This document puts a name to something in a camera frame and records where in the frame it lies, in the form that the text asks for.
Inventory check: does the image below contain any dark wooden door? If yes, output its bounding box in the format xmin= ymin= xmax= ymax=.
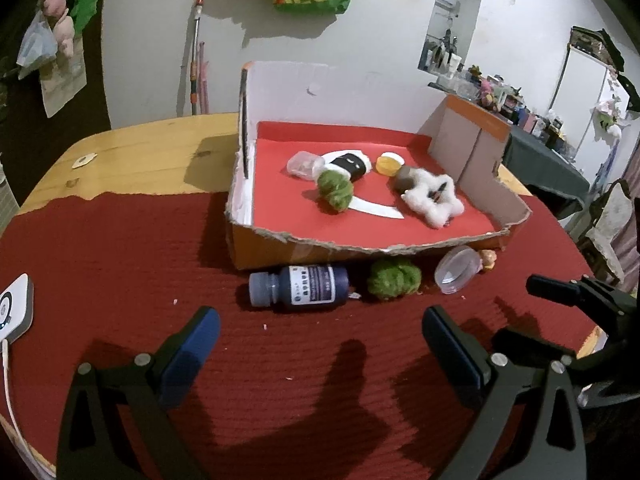
xmin=1 ymin=0 xmax=111 ymax=204

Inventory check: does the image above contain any green plush hanging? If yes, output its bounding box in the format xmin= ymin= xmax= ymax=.
xmin=70 ymin=0 xmax=99 ymax=36

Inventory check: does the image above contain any dark blue ink bottle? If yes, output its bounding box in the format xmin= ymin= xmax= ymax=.
xmin=248 ymin=264 xmax=349 ymax=308

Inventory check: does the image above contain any white refrigerator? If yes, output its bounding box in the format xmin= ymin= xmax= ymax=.
xmin=550 ymin=47 xmax=629 ymax=183

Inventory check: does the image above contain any white charger cable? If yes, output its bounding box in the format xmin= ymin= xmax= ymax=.
xmin=0 ymin=339 xmax=57 ymax=480

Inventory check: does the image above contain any metal pole with orange tip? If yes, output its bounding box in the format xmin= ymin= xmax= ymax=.
xmin=190 ymin=0 xmax=208 ymax=115

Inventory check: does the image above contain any clear small plastic container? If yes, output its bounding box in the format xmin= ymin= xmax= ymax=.
xmin=285 ymin=151 xmax=326 ymax=181

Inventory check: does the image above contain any yellow bottle cap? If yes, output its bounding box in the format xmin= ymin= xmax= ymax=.
xmin=375 ymin=152 xmax=405 ymax=178

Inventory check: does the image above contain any dark green covered side table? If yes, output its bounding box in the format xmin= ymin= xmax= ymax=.
xmin=429 ymin=79 xmax=591 ymax=216

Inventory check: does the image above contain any white wireless charger pad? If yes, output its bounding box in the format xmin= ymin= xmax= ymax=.
xmin=0 ymin=273 xmax=34 ymax=344

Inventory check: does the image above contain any open cardboard box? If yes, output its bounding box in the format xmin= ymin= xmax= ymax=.
xmin=226 ymin=62 xmax=530 ymax=270

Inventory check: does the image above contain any yellow small figurine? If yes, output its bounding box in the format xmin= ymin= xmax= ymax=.
xmin=477 ymin=249 xmax=498 ymax=272

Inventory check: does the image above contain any clear plastic bag hanging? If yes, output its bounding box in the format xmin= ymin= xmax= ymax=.
xmin=16 ymin=10 xmax=58 ymax=79

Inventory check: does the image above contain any clear round plastic lid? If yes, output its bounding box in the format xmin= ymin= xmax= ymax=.
xmin=434 ymin=245 xmax=482 ymax=295

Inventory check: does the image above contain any pink plush toy hanging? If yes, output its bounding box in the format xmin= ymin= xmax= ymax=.
xmin=41 ymin=0 xmax=75 ymax=58

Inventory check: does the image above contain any red table mat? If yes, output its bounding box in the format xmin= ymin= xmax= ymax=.
xmin=1 ymin=194 xmax=592 ymax=479

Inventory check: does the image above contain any green fuzzy ball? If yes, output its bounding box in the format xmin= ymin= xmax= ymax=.
xmin=317 ymin=170 xmax=354 ymax=212
xmin=367 ymin=259 xmax=422 ymax=301

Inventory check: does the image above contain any black white plush roll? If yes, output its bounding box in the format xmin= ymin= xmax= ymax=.
xmin=322 ymin=148 xmax=372 ymax=182

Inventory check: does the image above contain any brown paper bag hanging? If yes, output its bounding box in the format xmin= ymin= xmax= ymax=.
xmin=39 ymin=49 xmax=87 ymax=118

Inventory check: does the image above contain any white fluffy star plush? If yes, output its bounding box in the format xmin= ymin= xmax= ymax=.
xmin=400 ymin=167 xmax=465 ymax=229

